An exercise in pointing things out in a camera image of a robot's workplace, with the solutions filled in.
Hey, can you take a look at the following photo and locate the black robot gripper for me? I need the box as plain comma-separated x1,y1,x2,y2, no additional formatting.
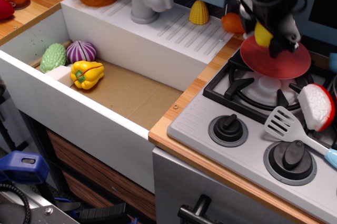
238,0,307,59

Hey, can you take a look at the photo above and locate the yellow toy lemon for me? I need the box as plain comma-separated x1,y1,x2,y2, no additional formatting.
254,22,274,48

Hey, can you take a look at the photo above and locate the red plastic plate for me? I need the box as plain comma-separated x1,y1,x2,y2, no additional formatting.
240,36,311,80

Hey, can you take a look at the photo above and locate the orange toy carrot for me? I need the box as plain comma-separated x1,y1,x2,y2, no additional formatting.
221,12,245,34

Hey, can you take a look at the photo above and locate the yellow toy corn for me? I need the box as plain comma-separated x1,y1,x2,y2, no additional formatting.
189,0,210,25

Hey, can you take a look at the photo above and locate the black stove grate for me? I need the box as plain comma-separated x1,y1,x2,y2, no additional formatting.
203,52,336,148

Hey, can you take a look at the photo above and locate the white red toy sushi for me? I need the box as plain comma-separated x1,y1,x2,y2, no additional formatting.
298,84,335,132

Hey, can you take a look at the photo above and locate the grey toy spatula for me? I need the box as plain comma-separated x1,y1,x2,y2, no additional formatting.
264,106,336,169

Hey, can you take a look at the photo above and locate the black left stove knob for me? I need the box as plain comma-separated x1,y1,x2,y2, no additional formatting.
208,114,248,148

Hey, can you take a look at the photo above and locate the black stove knob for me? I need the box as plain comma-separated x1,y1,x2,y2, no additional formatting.
208,114,248,148
263,140,317,186

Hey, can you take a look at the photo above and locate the grey toy stove top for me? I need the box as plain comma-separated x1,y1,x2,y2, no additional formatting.
166,49,337,224

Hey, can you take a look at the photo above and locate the black right stove knob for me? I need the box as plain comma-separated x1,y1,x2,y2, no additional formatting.
263,140,317,186

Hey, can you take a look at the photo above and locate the white toy sink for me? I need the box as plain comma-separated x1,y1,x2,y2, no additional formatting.
1,0,232,192

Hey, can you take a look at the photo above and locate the yellow toy bell pepper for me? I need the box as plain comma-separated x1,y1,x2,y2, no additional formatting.
71,61,104,90

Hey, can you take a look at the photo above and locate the purple toy onion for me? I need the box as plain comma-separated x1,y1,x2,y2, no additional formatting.
66,41,97,63

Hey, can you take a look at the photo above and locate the white foam block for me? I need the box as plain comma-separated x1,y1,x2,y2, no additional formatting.
45,65,73,87

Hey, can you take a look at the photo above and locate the green toy bitter gourd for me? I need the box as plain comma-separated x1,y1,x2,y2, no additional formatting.
40,43,66,73

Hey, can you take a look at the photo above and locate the red toy fruit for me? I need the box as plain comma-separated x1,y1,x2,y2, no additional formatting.
0,0,15,20

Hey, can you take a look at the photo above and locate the blue clamp tool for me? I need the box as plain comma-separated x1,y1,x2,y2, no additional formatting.
1,151,49,184

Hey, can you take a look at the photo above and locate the black oven door handle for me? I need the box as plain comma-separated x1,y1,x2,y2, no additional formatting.
177,194,212,224

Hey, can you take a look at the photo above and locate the black braided cable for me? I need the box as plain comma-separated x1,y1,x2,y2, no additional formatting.
0,181,32,224

